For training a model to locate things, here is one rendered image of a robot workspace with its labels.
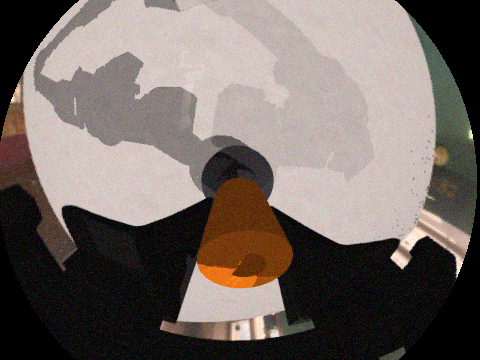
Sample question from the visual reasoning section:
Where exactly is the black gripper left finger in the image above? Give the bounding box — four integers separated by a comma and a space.
61, 197, 213, 324

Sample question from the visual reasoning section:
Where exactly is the orange knob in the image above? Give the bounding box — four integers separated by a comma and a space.
196, 177, 293, 288

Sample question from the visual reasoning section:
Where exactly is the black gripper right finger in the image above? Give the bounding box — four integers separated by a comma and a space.
271, 205, 401, 325

